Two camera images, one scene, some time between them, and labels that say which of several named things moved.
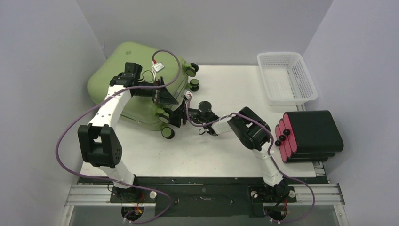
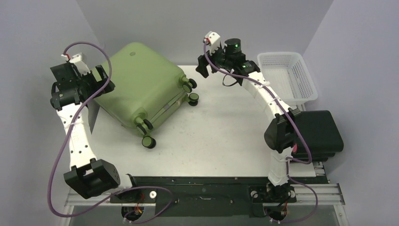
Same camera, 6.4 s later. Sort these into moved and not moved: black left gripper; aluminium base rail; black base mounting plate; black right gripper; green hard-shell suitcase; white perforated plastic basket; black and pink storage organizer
Moved: black left gripper; green hard-shell suitcase; black right gripper
Not moved: black and pink storage organizer; aluminium base rail; white perforated plastic basket; black base mounting plate
